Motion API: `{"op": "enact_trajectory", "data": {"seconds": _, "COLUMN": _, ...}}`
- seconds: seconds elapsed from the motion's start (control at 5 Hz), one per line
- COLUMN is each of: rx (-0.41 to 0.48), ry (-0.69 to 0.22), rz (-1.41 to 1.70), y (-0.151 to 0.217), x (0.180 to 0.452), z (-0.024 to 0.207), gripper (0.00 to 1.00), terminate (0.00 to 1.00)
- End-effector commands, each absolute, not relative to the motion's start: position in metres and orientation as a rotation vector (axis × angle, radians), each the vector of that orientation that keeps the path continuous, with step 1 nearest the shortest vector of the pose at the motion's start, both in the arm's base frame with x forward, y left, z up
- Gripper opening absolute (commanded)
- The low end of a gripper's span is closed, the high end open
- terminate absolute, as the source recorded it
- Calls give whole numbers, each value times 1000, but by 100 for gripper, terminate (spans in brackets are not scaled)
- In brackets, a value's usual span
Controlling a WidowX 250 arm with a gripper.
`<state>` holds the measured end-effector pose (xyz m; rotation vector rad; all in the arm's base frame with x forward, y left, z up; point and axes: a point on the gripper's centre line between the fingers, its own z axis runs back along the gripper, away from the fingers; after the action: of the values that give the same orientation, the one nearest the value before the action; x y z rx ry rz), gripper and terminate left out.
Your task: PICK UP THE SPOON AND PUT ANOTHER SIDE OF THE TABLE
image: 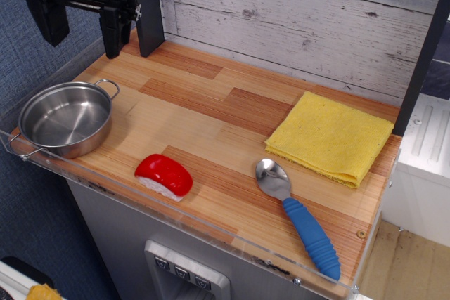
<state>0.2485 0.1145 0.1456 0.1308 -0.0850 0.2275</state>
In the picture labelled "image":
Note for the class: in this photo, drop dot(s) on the yellow object bottom left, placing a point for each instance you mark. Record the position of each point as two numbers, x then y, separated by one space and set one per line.
43 292

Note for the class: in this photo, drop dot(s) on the dark grey post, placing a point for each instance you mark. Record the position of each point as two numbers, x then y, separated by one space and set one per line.
427 52
150 27

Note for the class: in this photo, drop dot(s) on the red white toy sushi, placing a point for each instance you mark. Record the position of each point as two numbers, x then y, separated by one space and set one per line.
165 176

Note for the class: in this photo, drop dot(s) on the blue handled metal spoon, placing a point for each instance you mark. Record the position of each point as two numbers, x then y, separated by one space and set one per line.
273 181

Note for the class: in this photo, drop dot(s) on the dark grey right post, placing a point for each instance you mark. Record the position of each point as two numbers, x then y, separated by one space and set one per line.
427 52

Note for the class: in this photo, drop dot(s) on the stainless steel pot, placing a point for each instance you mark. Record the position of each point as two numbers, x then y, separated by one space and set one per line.
68 120

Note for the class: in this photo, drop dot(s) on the yellow folded cloth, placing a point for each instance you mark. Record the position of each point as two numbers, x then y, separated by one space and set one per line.
330 138

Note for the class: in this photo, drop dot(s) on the silver dispenser button panel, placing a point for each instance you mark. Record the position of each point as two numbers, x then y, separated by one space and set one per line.
176 276

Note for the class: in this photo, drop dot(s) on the white toy sink unit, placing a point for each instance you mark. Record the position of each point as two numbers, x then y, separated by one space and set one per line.
417 199

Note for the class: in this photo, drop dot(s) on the dark grey left post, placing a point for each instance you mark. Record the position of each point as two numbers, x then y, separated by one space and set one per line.
150 27

